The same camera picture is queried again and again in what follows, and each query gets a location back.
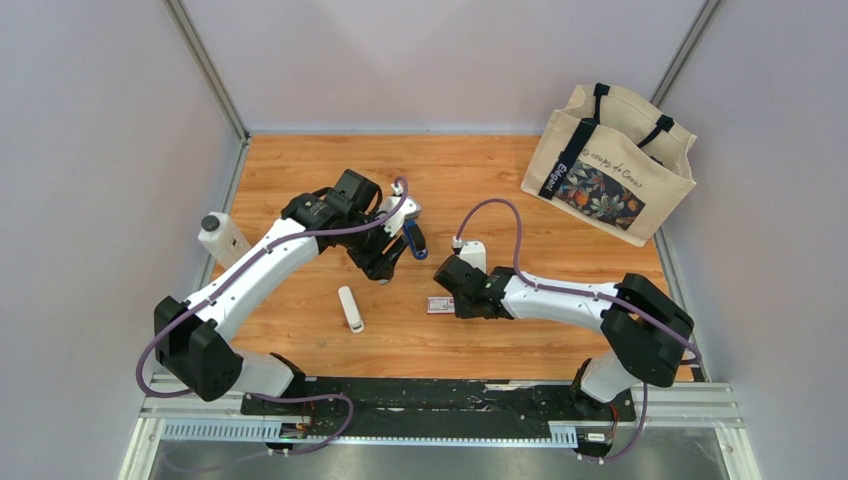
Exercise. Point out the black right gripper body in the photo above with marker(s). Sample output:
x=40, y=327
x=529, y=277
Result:
x=463, y=310

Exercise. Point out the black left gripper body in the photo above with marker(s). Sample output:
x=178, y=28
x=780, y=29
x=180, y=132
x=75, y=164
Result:
x=366, y=249

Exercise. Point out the blue stapler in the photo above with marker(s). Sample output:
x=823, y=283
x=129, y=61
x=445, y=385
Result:
x=415, y=239

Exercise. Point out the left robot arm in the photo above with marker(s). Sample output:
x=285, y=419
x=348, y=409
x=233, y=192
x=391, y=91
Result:
x=192, y=337

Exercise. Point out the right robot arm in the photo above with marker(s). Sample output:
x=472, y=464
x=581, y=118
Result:
x=647, y=333

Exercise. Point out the white red staple box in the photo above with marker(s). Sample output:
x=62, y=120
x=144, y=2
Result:
x=440, y=305

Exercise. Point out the white bottle black cap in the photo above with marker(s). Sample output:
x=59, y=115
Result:
x=223, y=239

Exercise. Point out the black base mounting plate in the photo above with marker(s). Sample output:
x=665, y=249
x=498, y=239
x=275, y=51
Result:
x=438, y=408

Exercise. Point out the canvas floral tote bag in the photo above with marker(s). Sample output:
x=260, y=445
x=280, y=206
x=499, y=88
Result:
x=613, y=160

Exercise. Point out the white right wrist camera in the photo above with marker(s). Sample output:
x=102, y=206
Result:
x=472, y=252

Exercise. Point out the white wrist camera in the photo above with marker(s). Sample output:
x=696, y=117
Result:
x=472, y=252
x=397, y=211

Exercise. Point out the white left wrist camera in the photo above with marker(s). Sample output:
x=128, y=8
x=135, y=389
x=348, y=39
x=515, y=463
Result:
x=397, y=211

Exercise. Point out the aluminium frame rail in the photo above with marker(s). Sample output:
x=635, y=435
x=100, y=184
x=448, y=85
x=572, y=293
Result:
x=686, y=405

